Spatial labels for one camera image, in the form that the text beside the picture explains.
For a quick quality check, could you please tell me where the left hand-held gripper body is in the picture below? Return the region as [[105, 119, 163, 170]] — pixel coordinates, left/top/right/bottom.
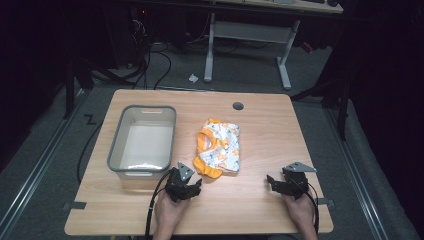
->
[[165, 161, 198, 204]]

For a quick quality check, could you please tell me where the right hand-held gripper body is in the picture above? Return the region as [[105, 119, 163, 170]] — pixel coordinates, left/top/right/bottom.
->
[[281, 161, 318, 201]]

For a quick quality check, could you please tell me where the person's left hand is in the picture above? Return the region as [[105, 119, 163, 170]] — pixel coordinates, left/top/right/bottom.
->
[[154, 190, 191, 232]]

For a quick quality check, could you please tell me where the person's right hand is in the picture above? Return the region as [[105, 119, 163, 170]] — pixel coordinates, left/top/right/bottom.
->
[[282, 190, 316, 232]]

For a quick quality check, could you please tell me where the black tape strip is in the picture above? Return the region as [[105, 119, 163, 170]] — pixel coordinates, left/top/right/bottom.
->
[[62, 201, 88, 212], [316, 197, 336, 208]]

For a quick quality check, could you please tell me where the orange and white patterned garment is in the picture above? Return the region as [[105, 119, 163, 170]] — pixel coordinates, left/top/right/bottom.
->
[[192, 117, 242, 180]]

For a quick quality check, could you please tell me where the white bin with grey rim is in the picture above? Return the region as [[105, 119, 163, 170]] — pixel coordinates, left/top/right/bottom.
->
[[106, 104, 177, 182]]

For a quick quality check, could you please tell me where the black metal stand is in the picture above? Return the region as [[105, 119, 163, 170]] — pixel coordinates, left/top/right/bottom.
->
[[61, 54, 136, 120], [289, 64, 355, 142]]

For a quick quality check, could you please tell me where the desk with white metal legs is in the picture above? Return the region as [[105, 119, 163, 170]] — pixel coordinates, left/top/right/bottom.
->
[[202, 0, 345, 91]]

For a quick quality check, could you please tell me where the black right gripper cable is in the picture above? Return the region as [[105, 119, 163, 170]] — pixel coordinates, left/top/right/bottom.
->
[[290, 176, 321, 234]]

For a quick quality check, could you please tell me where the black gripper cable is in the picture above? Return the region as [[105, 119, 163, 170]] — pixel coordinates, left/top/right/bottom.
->
[[290, 176, 321, 234], [144, 170, 173, 240]]

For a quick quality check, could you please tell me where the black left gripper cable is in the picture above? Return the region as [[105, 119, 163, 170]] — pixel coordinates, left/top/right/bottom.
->
[[144, 170, 173, 240]]

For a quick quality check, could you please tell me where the metal floor rail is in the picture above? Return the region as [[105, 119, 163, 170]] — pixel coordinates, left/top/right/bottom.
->
[[0, 89, 87, 233], [324, 107, 392, 240]]

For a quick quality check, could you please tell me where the thin black floor cable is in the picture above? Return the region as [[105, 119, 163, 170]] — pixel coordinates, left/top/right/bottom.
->
[[76, 120, 105, 185]]

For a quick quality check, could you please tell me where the bundle of black floor cables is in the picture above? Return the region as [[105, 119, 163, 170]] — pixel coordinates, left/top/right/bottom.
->
[[128, 18, 173, 91]]

